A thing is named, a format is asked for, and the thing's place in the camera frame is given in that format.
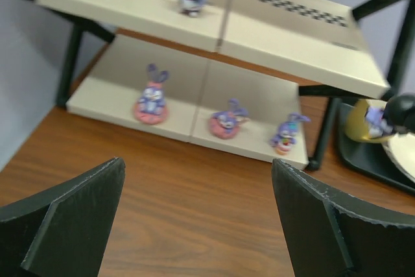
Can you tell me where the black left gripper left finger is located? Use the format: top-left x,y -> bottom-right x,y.
1,158 -> 125,276

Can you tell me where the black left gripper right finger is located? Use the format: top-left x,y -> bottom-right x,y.
272,159 -> 414,276

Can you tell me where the yellow ceramic mug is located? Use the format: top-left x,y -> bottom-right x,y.
344,99 -> 394,143

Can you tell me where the purple bunny holding cake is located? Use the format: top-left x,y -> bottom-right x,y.
269,113 -> 311,155

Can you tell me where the black plastic tray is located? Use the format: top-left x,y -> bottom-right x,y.
336,103 -> 414,195

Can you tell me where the striped rim dinner plate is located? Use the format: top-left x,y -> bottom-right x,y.
382,134 -> 415,182

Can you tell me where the purple bunny with pink bow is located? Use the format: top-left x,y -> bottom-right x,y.
133,64 -> 169,125

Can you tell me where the beige black three-tier shelf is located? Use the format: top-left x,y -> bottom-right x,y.
30,0 -> 399,170

